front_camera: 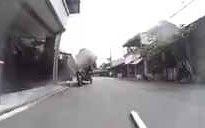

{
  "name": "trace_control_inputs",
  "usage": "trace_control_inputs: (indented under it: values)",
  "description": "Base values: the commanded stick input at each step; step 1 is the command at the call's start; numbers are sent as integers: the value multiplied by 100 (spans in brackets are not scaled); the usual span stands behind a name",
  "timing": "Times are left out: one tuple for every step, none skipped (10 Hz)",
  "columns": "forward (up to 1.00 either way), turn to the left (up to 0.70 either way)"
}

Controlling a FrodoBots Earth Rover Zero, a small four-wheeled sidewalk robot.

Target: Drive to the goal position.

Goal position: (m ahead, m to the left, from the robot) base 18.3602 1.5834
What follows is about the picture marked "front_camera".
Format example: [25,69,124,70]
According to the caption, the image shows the pole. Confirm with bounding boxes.
[109,47,113,78]

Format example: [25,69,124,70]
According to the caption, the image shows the loaded tricycle vehicle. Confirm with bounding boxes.
[75,47,98,87]

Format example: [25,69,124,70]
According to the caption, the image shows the grey asphalt road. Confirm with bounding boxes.
[0,76,205,128]

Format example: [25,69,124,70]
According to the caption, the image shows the row of houses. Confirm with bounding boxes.
[109,10,205,84]

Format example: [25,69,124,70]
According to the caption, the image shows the robot's own part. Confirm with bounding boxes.
[129,110,148,128]

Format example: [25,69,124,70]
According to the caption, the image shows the grey concrete building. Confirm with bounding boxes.
[0,0,82,108]

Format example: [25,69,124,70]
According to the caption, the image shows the concrete sidewalk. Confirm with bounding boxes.
[0,79,78,118]

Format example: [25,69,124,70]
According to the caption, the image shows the overhead wires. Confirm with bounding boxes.
[169,0,195,19]

